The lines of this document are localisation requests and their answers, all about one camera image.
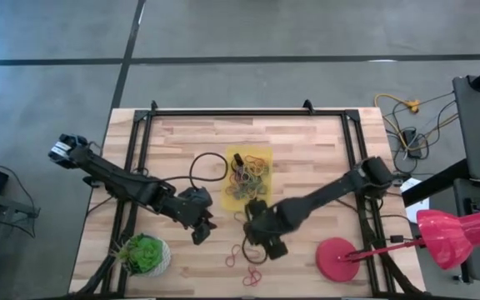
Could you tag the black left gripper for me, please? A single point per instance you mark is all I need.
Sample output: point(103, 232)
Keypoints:
point(196, 206)

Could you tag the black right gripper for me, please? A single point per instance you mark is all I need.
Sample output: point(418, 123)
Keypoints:
point(267, 227)

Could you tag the red rubber band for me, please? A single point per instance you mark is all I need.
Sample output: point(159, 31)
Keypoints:
point(251, 276)
point(238, 180)
point(231, 260)

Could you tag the yellow rubber band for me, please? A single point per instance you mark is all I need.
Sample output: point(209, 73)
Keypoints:
point(261, 160)

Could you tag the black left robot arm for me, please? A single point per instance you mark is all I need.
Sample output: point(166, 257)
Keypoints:
point(119, 185)

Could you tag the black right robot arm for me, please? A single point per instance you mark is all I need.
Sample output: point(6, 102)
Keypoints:
point(327, 191)

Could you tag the yellow translucent plastic bin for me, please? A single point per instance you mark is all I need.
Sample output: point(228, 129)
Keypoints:
point(265, 204)

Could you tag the red desk lamp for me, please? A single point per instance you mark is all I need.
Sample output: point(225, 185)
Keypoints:
point(338, 259)

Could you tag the succulent in white patterned pot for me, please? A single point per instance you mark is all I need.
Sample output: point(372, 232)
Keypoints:
point(142, 254)

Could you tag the white paper sheet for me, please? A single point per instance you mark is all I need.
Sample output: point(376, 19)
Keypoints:
point(417, 208)

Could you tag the black power strip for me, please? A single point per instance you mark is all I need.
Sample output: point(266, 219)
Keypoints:
point(411, 143)

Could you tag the black equipment case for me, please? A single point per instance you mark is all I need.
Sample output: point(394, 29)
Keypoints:
point(463, 196)

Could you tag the black metal table frame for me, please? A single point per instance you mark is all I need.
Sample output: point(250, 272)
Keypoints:
point(244, 112)

